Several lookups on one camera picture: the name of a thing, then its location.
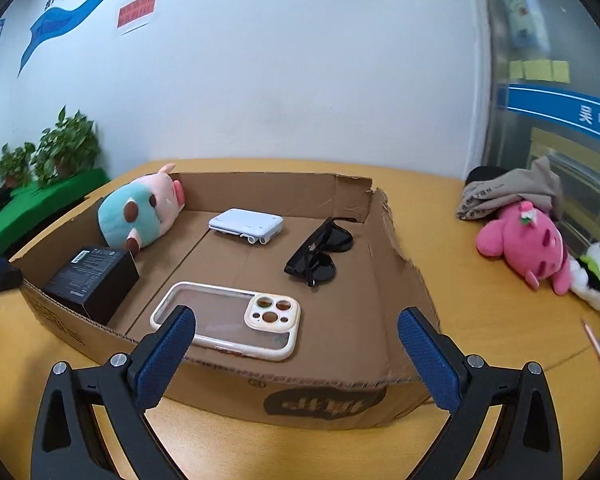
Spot green bench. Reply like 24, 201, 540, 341
0, 168, 109, 256

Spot clear phone case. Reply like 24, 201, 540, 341
149, 282, 301, 362

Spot white rectangular device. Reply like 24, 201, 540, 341
208, 208, 284, 245

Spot pink plush toy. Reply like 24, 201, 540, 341
476, 200, 571, 296

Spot brown cardboard box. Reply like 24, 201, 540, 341
15, 172, 438, 429

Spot grey folded cloth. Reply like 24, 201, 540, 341
455, 156, 564, 221

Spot yellow sticky notes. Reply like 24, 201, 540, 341
508, 58, 571, 84

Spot small green potted plant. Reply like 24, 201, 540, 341
0, 142, 35, 188

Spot black sunglasses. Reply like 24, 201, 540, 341
284, 217, 356, 288

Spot black product box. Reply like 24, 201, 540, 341
42, 247, 140, 325

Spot teal pig plush toy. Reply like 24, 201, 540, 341
97, 162, 185, 255

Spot white panda plush toy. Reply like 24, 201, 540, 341
569, 242, 600, 311

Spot red wall notice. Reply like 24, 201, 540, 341
116, 0, 157, 34

